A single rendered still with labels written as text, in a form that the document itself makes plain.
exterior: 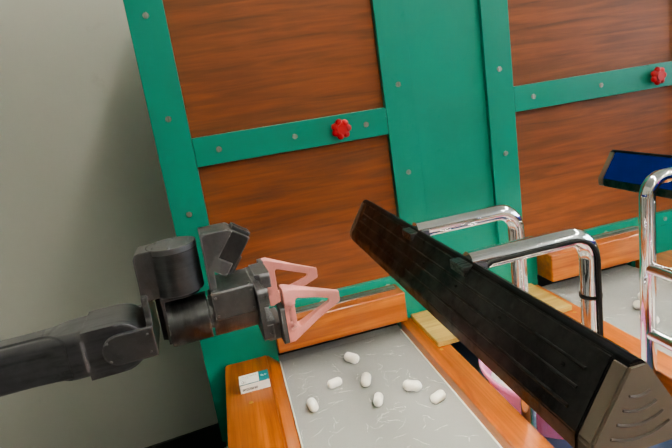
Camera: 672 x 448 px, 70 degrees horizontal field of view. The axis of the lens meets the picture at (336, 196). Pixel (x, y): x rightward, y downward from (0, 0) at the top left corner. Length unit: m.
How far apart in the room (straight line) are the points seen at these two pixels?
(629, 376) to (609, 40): 1.10
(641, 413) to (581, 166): 1.01
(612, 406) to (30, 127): 1.73
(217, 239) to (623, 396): 0.42
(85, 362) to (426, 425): 0.57
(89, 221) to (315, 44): 1.10
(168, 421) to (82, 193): 0.92
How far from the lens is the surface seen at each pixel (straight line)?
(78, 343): 0.62
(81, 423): 2.13
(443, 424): 0.93
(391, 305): 1.12
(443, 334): 1.11
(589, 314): 0.68
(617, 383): 0.40
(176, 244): 0.60
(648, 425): 0.43
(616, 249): 1.40
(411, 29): 1.13
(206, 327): 0.61
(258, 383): 1.04
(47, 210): 1.87
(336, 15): 1.09
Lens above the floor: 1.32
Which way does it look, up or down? 12 degrees down
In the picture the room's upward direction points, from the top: 9 degrees counter-clockwise
